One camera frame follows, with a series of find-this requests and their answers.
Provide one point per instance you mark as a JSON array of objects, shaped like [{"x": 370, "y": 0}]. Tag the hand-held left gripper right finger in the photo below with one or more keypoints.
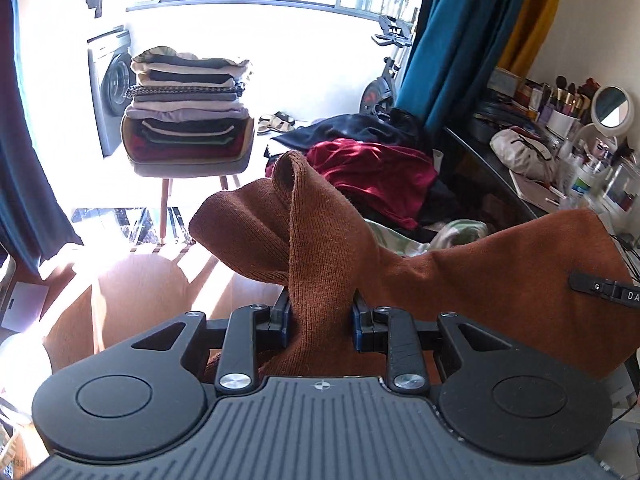
[{"x": 356, "y": 330}]

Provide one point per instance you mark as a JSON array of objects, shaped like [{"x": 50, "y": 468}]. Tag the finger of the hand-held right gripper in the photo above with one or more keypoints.
[{"x": 605, "y": 289}]

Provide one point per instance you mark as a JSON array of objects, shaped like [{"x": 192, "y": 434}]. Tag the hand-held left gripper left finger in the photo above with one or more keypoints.
[{"x": 286, "y": 330}]

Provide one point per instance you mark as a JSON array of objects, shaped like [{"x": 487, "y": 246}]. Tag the brown knit sweater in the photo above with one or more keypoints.
[{"x": 325, "y": 240}]

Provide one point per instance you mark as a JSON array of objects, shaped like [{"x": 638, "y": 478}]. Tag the stack of folded clothes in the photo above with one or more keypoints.
[{"x": 185, "y": 110}]

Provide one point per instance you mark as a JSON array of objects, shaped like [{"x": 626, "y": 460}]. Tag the green leaf print cloth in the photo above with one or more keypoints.
[{"x": 450, "y": 235}]

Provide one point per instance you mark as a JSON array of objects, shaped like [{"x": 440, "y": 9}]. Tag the red garment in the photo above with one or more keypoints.
[{"x": 370, "y": 170}]

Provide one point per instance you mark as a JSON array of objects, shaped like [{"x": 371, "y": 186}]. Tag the cream fabric bag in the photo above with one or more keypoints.
[{"x": 520, "y": 152}]

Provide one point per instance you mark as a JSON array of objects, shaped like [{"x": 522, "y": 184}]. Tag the white cup of makeup brushes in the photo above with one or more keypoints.
[{"x": 562, "y": 122}]

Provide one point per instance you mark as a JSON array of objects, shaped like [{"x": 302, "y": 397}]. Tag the black desk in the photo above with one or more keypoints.
[{"x": 480, "y": 170}]

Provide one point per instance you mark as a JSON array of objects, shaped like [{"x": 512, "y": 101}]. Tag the white round vanity mirror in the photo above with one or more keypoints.
[{"x": 611, "y": 105}]

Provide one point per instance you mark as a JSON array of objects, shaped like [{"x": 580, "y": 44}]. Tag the grey padded chair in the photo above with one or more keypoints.
[{"x": 185, "y": 167}]

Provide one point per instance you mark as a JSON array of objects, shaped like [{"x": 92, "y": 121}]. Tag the black storage case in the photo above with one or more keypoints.
[{"x": 495, "y": 125}]

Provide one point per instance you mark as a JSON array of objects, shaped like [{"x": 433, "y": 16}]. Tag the beige sandal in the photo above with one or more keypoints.
[
  {"x": 267, "y": 128},
  {"x": 282, "y": 119}
]

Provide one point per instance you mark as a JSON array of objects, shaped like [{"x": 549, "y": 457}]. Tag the black garment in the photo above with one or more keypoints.
[{"x": 340, "y": 127}]

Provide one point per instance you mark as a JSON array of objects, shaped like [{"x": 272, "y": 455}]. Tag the black exercise bike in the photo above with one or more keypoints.
[{"x": 375, "y": 97}]

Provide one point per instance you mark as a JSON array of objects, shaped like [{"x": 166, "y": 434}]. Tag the yellow curtain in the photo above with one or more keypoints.
[{"x": 540, "y": 10}]

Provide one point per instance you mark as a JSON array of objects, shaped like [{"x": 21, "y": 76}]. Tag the teal curtain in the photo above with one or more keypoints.
[
  {"x": 450, "y": 35},
  {"x": 25, "y": 185}
]

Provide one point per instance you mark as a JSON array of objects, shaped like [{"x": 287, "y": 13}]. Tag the grey washing machine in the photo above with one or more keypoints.
[{"x": 110, "y": 85}]

